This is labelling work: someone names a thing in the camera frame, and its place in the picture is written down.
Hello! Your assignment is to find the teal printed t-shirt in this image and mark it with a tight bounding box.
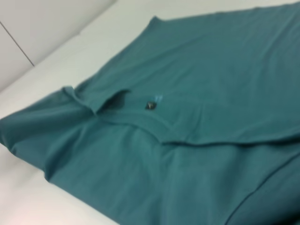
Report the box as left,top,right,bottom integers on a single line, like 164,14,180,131
0,0,300,225

